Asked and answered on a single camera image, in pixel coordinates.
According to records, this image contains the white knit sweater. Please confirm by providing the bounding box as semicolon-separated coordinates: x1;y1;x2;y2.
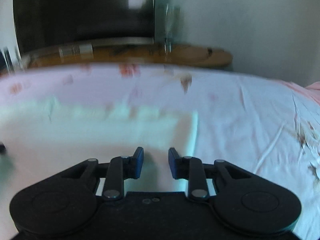
1;99;198;196

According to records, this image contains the floral pink bed sheet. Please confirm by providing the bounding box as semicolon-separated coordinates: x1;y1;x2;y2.
1;64;319;239

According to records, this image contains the wooden tv console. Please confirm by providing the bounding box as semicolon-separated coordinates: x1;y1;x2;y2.
27;43;233;69

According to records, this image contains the silver set-top box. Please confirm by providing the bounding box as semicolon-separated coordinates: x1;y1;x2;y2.
59;43;93;57

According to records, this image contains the large curved black television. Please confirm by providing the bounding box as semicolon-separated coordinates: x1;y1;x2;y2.
13;0;155;54

